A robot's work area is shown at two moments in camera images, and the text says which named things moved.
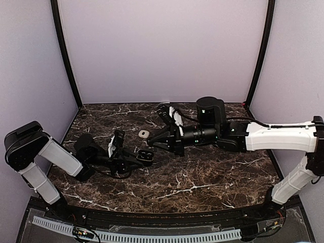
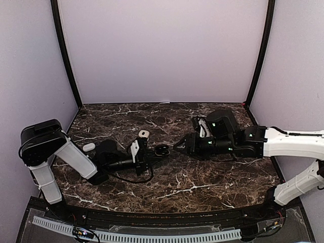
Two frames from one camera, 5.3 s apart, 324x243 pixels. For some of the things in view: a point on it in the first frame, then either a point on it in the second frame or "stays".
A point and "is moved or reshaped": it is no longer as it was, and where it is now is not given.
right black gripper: x=159 y=138 to x=193 y=147
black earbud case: x=145 y=157 is moved or reshaped
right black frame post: x=266 y=40 stays
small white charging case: x=146 y=134 stays
